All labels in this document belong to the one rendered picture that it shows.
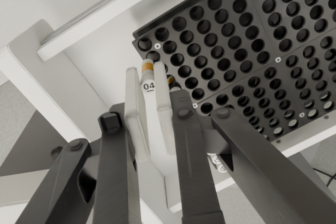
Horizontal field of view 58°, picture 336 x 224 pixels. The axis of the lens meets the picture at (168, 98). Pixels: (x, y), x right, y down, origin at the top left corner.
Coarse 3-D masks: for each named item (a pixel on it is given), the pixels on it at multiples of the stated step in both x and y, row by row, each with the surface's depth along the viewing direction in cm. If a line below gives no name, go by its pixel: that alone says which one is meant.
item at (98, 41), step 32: (128, 0) 26; (160, 0) 32; (64, 32) 27; (96, 32) 33; (128, 32) 33; (96, 64) 35; (128, 64) 35; (160, 128) 39; (320, 128) 35; (160, 160) 42
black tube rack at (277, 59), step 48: (192, 0) 29; (240, 0) 29; (288, 0) 27; (144, 48) 31; (192, 48) 32; (240, 48) 29; (288, 48) 29; (192, 96) 30; (240, 96) 31; (288, 96) 31
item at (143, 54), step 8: (136, 40) 27; (152, 40) 28; (136, 48) 28; (152, 48) 28; (144, 56) 28; (160, 56) 28; (168, 64) 29; (168, 72) 29; (176, 80) 30; (216, 168) 35
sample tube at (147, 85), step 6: (144, 60) 25; (150, 60) 25; (144, 66) 24; (150, 66) 23; (144, 72) 22; (150, 72) 22; (144, 78) 21; (150, 78) 21; (144, 84) 21; (150, 84) 21; (144, 90) 21; (150, 90) 21
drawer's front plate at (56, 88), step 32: (32, 32) 29; (0, 64) 24; (32, 64) 26; (64, 64) 32; (32, 96) 26; (64, 96) 29; (96, 96) 36; (64, 128) 28; (96, 128) 31; (160, 192) 39
